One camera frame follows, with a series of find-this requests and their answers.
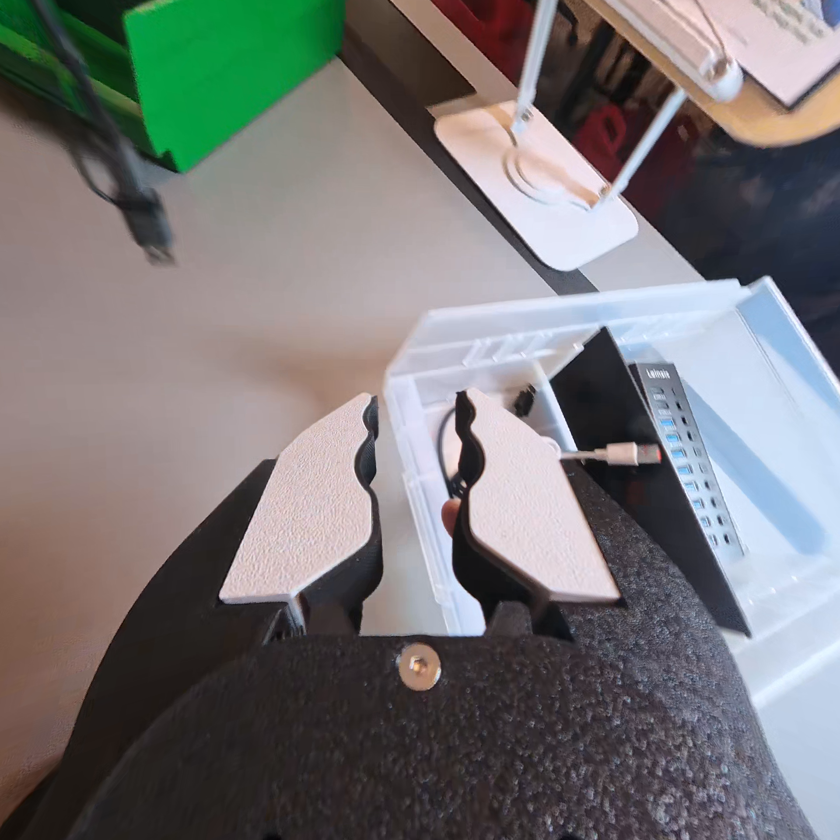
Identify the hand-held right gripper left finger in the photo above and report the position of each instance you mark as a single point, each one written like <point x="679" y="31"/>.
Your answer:
<point x="308" y="505"/>

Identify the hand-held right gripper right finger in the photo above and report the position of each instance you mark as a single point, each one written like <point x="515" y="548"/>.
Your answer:
<point x="531" y="512"/>

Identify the black usb hub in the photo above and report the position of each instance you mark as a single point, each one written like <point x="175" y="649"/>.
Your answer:
<point x="604" y="407"/>

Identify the small black connector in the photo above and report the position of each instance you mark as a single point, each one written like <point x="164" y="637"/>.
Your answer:
<point x="525" y="399"/>

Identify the clear plastic box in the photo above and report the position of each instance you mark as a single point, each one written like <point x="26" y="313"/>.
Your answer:
<point x="499" y="328"/>

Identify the white desk lamp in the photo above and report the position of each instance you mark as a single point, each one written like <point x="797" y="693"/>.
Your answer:
<point x="558" y="216"/>

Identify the green plastic box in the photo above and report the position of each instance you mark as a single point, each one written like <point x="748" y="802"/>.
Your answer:
<point x="229" y="79"/>

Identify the round wooden table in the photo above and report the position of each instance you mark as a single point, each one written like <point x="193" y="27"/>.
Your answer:
<point x="774" y="124"/>

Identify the open book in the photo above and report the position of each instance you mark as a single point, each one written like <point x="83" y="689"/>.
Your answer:
<point x="787" y="59"/>

